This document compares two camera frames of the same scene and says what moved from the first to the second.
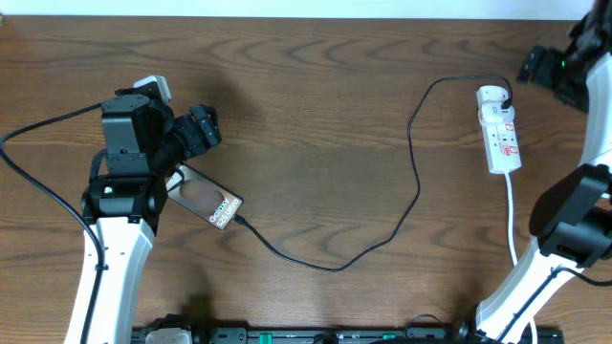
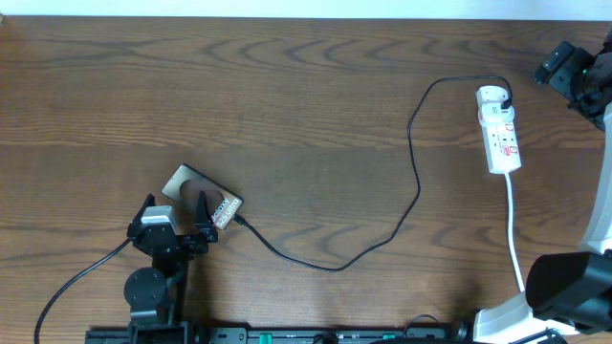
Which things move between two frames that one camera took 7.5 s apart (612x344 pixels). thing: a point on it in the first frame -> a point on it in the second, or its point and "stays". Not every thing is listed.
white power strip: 501,134 stays
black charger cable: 395,231 stays
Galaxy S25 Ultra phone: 207,199 stays
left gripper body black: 193,145 -> 197,248
